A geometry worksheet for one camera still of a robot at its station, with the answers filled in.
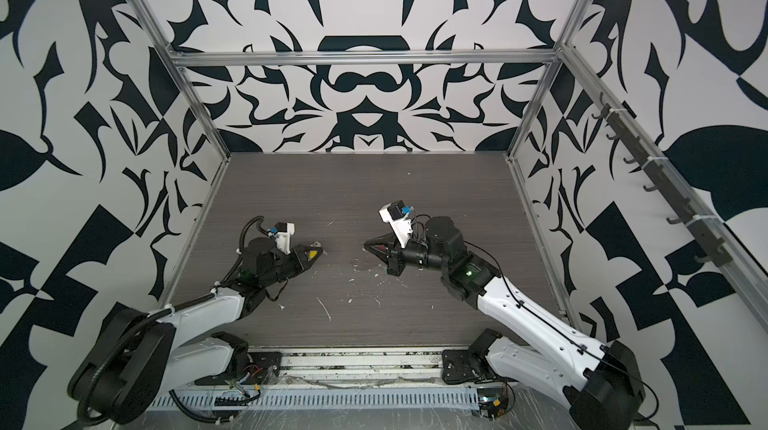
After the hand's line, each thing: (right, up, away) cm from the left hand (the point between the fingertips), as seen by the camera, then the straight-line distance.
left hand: (324, 244), depth 84 cm
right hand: (+13, +3, -17) cm, 22 cm away
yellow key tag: (-3, -2, -1) cm, 4 cm away
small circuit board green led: (+42, -34, -13) cm, 56 cm away
